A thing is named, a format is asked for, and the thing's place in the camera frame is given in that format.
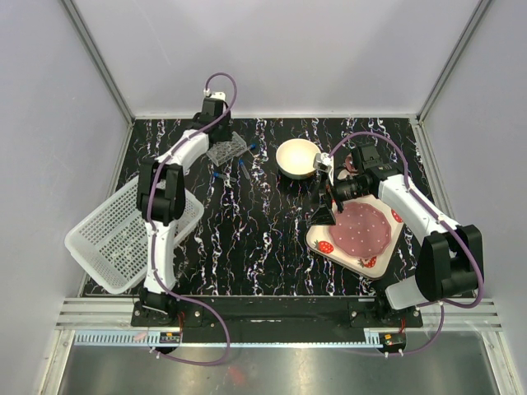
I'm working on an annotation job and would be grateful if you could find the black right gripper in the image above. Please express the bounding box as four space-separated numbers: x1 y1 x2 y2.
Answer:
306 170 370 226

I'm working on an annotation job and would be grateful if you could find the control box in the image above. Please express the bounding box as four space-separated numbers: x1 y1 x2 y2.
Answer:
159 331 182 346
380 332 407 353

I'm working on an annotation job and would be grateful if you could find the clear test tube rack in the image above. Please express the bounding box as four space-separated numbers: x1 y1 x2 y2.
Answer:
206 139 247 166

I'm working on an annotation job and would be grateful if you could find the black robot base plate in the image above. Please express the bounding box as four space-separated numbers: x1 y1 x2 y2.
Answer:
131 295 423 329

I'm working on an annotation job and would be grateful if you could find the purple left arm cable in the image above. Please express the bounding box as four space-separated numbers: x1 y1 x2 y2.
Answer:
146 72 239 365

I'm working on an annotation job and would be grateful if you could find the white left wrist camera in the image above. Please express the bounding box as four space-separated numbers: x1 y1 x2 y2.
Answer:
203 89 226 101

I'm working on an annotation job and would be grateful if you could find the white perforated plastic basket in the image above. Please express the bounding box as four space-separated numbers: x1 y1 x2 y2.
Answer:
64 177 204 295

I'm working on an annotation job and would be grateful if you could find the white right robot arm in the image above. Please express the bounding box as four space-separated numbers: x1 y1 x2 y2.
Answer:
306 144 483 327

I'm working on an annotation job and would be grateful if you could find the pink polka dot dish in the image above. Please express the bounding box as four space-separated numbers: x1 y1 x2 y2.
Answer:
329 202 391 259

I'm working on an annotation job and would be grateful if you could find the white strawberry pattern tray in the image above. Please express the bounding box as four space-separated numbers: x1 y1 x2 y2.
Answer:
305 195 403 280

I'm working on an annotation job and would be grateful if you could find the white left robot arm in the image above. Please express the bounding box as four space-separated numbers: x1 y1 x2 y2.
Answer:
131 92 231 327

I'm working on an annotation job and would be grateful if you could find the green white ceramic bowl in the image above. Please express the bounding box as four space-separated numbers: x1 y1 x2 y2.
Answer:
276 138 321 180

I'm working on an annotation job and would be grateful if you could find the left control box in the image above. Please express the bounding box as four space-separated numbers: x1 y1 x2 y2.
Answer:
159 331 182 346

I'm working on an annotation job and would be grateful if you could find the right control box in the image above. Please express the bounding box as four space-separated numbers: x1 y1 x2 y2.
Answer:
380 332 407 353

